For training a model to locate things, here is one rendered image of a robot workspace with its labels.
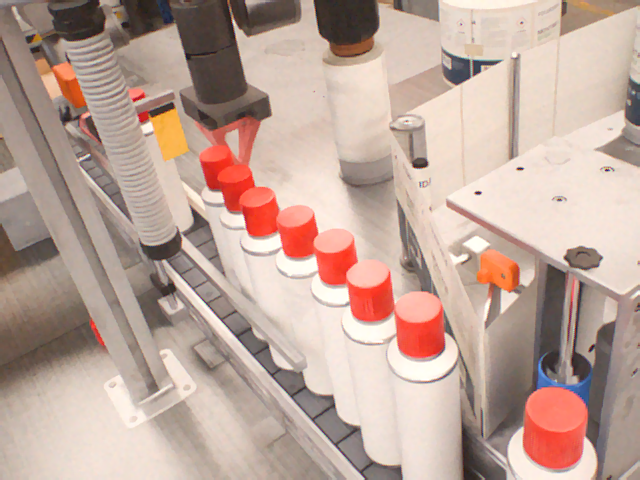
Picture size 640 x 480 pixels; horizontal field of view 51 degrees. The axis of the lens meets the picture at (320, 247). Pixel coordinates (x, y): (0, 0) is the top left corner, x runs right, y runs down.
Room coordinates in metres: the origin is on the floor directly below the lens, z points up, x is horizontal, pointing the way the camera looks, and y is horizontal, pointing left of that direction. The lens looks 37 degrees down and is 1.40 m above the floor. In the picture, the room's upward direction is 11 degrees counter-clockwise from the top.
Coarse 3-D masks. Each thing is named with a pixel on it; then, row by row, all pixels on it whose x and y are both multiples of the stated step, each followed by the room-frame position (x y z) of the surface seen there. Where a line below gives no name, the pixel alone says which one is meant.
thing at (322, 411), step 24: (72, 144) 1.15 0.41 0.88; (96, 144) 1.13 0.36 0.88; (96, 168) 1.03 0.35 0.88; (120, 192) 0.94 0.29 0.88; (192, 216) 0.82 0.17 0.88; (192, 240) 0.76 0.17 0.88; (216, 264) 0.70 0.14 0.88; (192, 288) 0.66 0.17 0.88; (216, 312) 0.61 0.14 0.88; (240, 336) 0.56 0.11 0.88; (264, 360) 0.51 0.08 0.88; (288, 384) 0.47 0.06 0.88; (312, 408) 0.44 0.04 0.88; (336, 408) 0.43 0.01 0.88; (336, 432) 0.40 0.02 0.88; (360, 432) 0.40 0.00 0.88; (360, 456) 0.37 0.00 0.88
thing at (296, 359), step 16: (64, 128) 1.04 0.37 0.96; (80, 144) 0.96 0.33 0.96; (96, 160) 0.90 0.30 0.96; (112, 176) 0.84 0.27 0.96; (192, 256) 0.61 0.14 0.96; (208, 272) 0.58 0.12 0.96; (224, 288) 0.54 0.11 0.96; (240, 304) 0.51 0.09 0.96; (256, 320) 0.49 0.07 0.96; (272, 336) 0.46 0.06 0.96; (288, 352) 0.44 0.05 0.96; (304, 368) 0.42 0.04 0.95
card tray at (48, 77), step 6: (42, 60) 1.70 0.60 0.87; (42, 66) 1.70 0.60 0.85; (48, 66) 1.71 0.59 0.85; (42, 72) 1.70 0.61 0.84; (48, 72) 1.70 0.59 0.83; (42, 78) 1.67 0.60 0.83; (48, 78) 1.66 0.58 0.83; (54, 78) 1.65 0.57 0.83; (48, 84) 1.62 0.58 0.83; (54, 84) 1.61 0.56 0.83; (48, 90) 1.58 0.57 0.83; (54, 90) 1.57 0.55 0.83; (54, 96) 1.53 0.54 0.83; (0, 138) 1.35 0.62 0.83
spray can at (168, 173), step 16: (144, 96) 0.80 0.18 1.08; (144, 112) 0.79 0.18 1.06; (144, 128) 0.79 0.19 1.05; (160, 160) 0.78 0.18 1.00; (160, 176) 0.78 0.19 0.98; (176, 176) 0.80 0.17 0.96; (176, 192) 0.79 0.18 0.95; (176, 208) 0.78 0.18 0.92; (176, 224) 0.78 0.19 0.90; (192, 224) 0.80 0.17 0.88
